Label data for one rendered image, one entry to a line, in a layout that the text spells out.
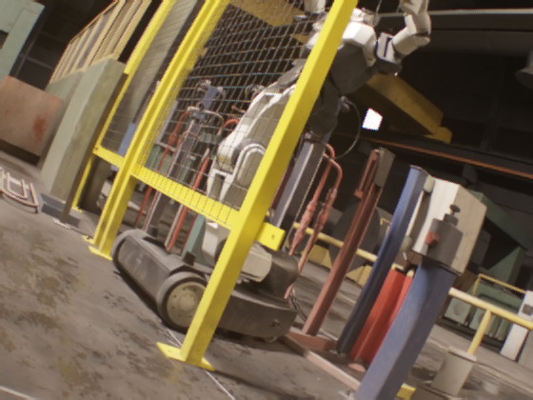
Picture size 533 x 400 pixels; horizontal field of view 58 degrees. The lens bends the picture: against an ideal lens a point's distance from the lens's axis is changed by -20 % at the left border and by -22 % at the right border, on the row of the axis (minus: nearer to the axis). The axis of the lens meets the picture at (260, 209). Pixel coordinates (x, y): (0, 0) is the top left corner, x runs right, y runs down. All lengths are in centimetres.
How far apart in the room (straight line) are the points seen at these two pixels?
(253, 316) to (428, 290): 67
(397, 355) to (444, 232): 42
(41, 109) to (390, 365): 434
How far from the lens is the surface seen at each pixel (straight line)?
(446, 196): 271
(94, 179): 397
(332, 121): 231
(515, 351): 744
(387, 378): 183
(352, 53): 228
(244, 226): 150
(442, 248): 178
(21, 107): 540
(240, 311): 206
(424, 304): 180
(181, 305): 189
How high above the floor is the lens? 46
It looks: level
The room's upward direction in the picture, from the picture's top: 24 degrees clockwise
